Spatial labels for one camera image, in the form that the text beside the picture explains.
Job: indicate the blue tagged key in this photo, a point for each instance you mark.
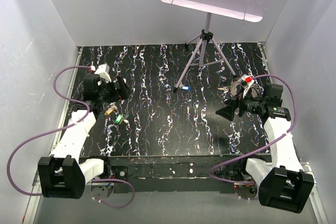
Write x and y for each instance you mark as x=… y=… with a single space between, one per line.
x=186 y=88

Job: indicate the silver keyring holder with keys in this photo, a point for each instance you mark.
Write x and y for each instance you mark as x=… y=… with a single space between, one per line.
x=233 y=89

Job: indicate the black base frame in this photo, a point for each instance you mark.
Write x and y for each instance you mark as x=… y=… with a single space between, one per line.
x=167 y=173

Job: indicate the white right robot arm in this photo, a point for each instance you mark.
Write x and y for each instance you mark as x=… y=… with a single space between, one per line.
x=284 y=185

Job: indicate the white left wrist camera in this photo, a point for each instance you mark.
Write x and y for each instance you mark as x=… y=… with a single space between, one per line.
x=103 y=72

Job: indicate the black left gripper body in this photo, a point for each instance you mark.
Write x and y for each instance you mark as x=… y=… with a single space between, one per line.
x=108 y=93

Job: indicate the green tagged key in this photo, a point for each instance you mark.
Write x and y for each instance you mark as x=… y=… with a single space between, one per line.
x=119 y=119

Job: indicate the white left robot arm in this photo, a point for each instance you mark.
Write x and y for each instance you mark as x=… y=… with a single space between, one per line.
x=61 y=174

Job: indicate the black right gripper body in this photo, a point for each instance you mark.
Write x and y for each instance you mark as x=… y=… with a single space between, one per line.
x=249 y=104

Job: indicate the yellow tagged key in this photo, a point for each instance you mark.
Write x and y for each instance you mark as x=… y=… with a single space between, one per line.
x=110 y=110

